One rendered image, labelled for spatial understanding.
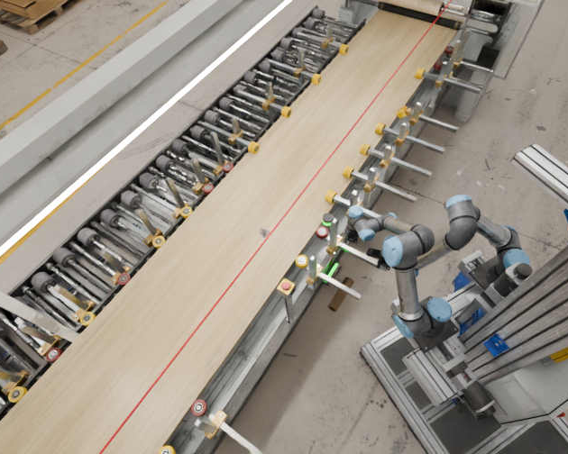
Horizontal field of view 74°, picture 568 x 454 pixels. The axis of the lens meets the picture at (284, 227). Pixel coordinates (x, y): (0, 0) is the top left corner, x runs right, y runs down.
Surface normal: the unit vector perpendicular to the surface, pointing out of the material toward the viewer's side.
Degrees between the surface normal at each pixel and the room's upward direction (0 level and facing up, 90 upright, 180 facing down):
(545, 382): 0
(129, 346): 0
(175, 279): 0
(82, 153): 61
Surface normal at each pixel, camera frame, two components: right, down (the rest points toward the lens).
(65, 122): 0.83, 0.44
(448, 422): -0.07, -0.53
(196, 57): 0.69, 0.13
